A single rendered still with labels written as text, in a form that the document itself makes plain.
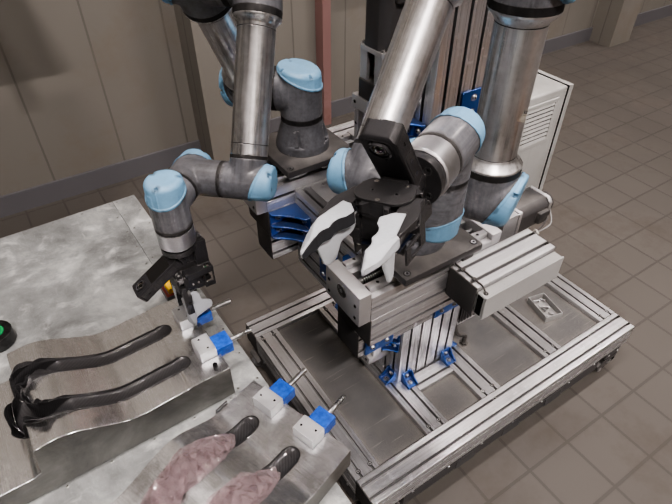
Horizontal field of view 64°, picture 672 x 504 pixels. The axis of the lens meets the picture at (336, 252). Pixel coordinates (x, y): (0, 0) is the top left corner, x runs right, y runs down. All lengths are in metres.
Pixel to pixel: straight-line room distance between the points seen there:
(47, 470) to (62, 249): 0.75
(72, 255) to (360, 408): 1.03
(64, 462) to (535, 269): 1.07
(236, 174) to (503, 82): 0.52
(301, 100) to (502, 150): 0.62
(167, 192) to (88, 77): 2.30
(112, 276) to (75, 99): 1.86
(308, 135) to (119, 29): 1.93
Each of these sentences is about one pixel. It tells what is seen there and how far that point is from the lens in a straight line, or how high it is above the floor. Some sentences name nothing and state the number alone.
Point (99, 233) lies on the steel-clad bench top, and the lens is 1.76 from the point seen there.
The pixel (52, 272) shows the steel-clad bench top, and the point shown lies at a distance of 1.67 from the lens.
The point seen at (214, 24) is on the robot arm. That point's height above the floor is 1.43.
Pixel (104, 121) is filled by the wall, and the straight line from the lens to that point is 3.39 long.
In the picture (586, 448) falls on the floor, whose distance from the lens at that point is 2.26.
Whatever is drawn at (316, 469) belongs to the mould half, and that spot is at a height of 0.85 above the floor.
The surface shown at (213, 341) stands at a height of 0.90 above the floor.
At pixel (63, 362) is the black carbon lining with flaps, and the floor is 0.92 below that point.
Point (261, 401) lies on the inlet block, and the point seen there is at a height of 0.88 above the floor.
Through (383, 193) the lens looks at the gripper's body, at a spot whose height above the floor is 1.47.
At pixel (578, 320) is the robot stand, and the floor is 0.21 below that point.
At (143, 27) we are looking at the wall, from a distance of 3.29.
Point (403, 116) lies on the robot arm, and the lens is 0.85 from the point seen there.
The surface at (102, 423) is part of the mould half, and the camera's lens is 1.14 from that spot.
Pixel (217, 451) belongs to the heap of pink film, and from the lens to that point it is 1.06.
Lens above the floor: 1.80
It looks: 41 degrees down
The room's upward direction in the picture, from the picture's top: straight up
